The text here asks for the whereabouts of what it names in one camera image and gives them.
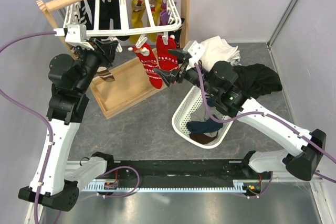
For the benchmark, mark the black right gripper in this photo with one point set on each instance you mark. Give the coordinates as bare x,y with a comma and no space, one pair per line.
169,77

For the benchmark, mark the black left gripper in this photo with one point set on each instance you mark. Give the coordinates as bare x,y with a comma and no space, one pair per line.
107,51

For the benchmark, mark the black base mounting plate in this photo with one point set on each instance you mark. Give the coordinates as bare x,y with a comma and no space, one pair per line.
190,175

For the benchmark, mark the white plastic clip hanger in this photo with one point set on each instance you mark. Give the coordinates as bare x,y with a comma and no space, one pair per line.
152,28

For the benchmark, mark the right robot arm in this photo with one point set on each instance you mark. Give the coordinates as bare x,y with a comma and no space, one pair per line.
302,150

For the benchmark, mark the black sock white stripes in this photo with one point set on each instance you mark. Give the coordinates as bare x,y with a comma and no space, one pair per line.
86,13

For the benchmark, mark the crumpled black cloth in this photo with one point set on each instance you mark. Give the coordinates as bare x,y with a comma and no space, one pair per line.
257,80

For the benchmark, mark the plain black sock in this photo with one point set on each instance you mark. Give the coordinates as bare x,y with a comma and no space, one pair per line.
109,10

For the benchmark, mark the brown sock in basket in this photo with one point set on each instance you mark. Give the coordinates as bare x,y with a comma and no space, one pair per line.
203,138

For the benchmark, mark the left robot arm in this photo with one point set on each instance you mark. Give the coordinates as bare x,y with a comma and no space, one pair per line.
70,78

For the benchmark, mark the red patterned Christmas sock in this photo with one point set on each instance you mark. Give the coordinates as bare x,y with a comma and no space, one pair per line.
167,61

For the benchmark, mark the white perforated laundry basket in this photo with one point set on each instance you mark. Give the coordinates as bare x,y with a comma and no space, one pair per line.
190,103

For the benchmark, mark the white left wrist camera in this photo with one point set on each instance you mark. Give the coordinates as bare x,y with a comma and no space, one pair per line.
76,36

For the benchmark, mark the purple striped sock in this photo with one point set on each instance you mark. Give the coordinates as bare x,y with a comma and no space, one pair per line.
166,14

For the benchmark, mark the navy blue sock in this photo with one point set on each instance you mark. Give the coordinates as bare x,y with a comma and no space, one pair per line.
208,126
211,102

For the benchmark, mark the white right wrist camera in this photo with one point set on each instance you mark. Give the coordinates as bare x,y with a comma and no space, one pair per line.
194,52

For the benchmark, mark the grey sock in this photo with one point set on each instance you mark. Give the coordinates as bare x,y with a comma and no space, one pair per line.
200,114

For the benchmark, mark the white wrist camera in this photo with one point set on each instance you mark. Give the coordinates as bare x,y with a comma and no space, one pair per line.
76,36
194,52

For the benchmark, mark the folded white towel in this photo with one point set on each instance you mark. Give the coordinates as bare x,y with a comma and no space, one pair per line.
218,49

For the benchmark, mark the aluminium rail frame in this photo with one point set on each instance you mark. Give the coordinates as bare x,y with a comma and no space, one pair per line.
287,200

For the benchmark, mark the brown striped sock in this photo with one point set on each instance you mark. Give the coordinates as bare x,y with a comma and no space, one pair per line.
105,74

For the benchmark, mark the wooden drying rack stand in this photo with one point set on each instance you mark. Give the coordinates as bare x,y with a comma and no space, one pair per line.
131,84

